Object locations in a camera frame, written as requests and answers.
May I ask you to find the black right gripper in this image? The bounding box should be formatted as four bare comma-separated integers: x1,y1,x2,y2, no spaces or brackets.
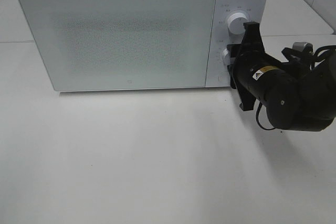
227,22,284,111

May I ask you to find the white timer knob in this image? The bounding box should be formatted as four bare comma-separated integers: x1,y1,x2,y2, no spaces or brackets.
222,48,231,66

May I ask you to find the white microwave door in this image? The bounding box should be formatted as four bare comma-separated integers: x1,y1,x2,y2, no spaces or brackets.
19,0,214,92

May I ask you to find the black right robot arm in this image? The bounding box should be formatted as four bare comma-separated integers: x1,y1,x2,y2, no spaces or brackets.
227,22,335,132

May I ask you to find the upper white power knob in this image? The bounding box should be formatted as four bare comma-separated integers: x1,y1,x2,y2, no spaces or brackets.
227,11,249,35

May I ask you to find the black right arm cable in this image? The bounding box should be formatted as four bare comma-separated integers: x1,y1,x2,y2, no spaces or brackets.
255,45,336,131

